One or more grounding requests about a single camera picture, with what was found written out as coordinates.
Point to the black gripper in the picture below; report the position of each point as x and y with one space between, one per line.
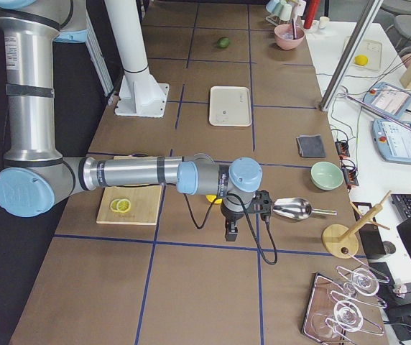
231 219

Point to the yellow lemon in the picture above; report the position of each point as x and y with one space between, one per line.
361 60
213 199

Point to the green lime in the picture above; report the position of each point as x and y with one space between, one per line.
223 42

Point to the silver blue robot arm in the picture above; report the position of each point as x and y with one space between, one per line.
36 176

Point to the cream rabbit tray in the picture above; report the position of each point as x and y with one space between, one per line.
229 106

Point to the dark tray with glasses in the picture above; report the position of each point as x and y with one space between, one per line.
333 317

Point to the metal scoop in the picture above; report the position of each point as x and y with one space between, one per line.
298 209

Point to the bamboo cutting board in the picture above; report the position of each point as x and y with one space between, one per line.
145 203

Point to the green bowl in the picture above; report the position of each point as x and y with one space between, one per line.
326 175

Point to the wooden cup stand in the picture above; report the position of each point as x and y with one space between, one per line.
341 241

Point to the lemon slice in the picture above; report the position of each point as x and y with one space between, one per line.
114 205
123 205

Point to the grey folded cloth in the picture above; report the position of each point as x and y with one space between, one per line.
310 146

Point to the orange circuit board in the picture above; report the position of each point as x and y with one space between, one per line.
342 148
349 174

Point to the black keyboard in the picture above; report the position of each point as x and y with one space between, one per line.
402 203

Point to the blue teach pendant near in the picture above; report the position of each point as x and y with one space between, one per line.
392 140

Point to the blue teach pendant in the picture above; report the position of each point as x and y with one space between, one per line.
392 140
393 101

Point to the bubble wrap in bowl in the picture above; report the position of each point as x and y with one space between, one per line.
286 35

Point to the pink bowl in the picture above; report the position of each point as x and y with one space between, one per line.
288 44

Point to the blue teach pendant far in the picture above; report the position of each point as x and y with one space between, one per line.
393 101

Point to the yellow lemon on side table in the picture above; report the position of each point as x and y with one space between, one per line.
361 60

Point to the pastel cup rack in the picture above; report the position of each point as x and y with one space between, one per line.
284 11

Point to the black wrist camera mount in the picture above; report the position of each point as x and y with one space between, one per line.
261 204

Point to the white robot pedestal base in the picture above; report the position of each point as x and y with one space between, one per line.
140 94

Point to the black handled tool in bowl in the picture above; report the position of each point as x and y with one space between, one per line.
294 27

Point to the aluminium frame post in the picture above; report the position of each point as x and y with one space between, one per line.
365 20

